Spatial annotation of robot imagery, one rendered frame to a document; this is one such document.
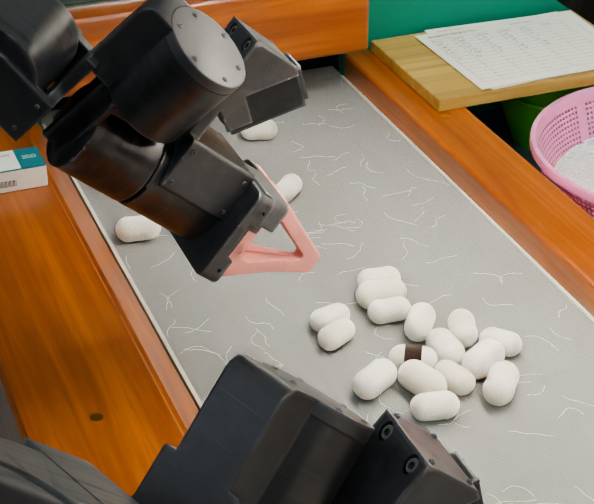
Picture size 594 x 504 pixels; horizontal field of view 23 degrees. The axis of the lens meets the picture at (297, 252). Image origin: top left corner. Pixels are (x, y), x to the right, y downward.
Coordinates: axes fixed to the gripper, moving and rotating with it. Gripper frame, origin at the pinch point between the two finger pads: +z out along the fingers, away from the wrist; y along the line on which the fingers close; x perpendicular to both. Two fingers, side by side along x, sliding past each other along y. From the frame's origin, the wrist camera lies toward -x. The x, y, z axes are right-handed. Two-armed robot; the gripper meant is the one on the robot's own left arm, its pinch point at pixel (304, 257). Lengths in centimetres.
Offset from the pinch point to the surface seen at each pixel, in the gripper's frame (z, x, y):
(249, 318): 3.1, 7.2, 5.1
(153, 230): -0.2, 8.5, 17.9
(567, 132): 31.3, -16.9, 23.3
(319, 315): 5.1, 3.4, 1.3
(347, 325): 6.1, 2.5, -0.5
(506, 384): 11.1, -2.1, -11.2
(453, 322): 11.5, -2.1, -2.9
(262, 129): 10.4, -0.7, 31.5
